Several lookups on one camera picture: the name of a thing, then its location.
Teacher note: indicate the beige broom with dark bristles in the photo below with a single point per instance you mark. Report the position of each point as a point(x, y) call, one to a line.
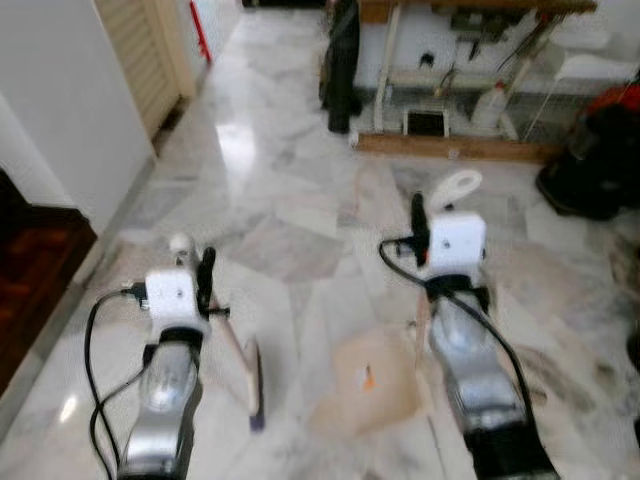
point(258, 385)

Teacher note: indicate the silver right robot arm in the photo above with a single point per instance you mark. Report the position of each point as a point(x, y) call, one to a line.
point(470, 360)

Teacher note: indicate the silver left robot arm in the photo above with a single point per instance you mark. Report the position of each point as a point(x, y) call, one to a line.
point(165, 400)

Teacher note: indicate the brown wooden plank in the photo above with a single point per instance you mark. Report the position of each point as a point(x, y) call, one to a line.
point(450, 148)

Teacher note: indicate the small black white-framed box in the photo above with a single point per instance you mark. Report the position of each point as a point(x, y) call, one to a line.
point(425, 124)

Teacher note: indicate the white plastic jug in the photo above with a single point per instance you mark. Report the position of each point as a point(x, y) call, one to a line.
point(488, 108)

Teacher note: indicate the tall black bag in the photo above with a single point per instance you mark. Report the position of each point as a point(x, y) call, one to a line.
point(342, 70)

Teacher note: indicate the black canister vacuum cleaner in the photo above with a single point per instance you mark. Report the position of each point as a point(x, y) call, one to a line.
point(595, 160)

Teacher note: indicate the red strip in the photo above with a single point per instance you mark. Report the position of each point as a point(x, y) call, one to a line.
point(203, 45)

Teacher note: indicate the light wooden louvre door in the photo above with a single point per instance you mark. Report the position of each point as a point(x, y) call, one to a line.
point(145, 50)

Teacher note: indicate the red bag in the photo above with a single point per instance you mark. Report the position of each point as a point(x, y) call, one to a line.
point(620, 97)

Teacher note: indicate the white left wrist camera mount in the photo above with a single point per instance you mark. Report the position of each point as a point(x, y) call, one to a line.
point(172, 295)

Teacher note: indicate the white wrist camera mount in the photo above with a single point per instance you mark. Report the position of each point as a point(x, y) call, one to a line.
point(455, 245)
point(172, 295)

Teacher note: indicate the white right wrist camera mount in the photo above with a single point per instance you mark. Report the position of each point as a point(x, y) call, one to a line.
point(455, 245)

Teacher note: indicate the white frame wooden top table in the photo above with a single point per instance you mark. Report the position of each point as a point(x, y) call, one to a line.
point(385, 60)

